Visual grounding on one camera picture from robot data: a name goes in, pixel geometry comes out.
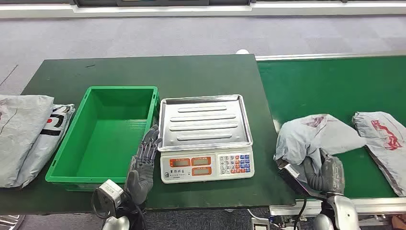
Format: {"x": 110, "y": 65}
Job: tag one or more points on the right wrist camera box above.
{"x": 293, "y": 179}

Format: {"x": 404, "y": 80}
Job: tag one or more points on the white round object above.
{"x": 242, "y": 51}

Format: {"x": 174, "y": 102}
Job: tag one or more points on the orange brown floor object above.
{"x": 399, "y": 223}

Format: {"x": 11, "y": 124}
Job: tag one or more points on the grey parcel with black print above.
{"x": 54, "y": 127}

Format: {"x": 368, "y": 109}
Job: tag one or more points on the aluminium conveyor frame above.
{"x": 377, "y": 205}

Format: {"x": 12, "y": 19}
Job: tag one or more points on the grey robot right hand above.
{"x": 331, "y": 174}

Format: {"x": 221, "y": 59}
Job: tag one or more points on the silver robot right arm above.
{"x": 344, "y": 212}

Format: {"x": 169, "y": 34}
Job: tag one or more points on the green plastic crate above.
{"x": 108, "y": 139}

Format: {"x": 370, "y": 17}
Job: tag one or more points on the white scale with steel tray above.
{"x": 203, "y": 127}

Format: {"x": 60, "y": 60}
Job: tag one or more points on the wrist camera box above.
{"x": 293, "y": 179}
{"x": 109, "y": 195}

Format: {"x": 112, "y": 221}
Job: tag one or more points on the white box under table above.
{"x": 260, "y": 224}

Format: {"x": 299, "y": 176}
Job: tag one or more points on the large grey plastic parcel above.
{"x": 19, "y": 133}

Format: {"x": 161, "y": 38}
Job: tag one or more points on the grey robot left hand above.
{"x": 141, "y": 177}

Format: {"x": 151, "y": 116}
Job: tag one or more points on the white window sill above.
{"x": 190, "y": 11}

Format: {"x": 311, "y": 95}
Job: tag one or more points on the dark window frame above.
{"x": 158, "y": 2}

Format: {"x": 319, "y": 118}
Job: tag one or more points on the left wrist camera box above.
{"x": 109, "y": 195}

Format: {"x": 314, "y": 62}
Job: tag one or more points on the grey red-print parcel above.
{"x": 383, "y": 139}
{"x": 311, "y": 136}

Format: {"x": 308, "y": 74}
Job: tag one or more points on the shiny silver floor object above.
{"x": 9, "y": 222}

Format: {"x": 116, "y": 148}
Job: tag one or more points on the flat grey red-print parcel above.
{"x": 383, "y": 139}

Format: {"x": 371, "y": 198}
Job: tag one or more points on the green conveyor belt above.
{"x": 317, "y": 85}

